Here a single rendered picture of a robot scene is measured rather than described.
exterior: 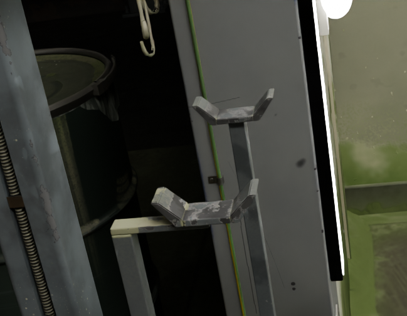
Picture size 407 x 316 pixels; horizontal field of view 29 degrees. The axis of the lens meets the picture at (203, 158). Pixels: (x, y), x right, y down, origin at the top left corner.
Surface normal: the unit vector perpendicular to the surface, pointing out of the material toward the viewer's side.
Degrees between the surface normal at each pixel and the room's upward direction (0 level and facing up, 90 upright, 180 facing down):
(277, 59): 90
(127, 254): 90
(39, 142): 90
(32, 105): 90
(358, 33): 57
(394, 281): 0
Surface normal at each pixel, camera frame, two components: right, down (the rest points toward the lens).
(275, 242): -0.14, 0.42
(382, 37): -0.21, -0.14
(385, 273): -0.16, -0.90
